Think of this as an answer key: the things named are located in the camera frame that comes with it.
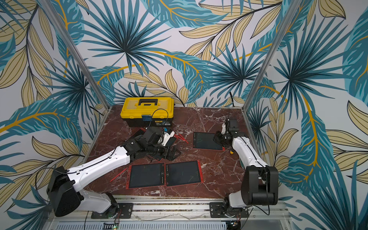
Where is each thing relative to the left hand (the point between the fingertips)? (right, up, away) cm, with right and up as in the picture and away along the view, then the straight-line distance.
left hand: (173, 153), depth 75 cm
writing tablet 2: (0, +3, -8) cm, 8 cm away
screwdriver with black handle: (+36, -3, +18) cm, 41 cm away
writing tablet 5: (+5, -14, +10) cm, 18 cm away
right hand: (+25, +6, +13) cm, 29 cm away
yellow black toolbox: (-18, +23, +19) cm, 35 cm away
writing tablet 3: (+19, +3, +25) cm, 32 cm away
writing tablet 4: (-18, -16, +11) cm, 26 cm away
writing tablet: (-27, +9, +28) cm, 40 cm away
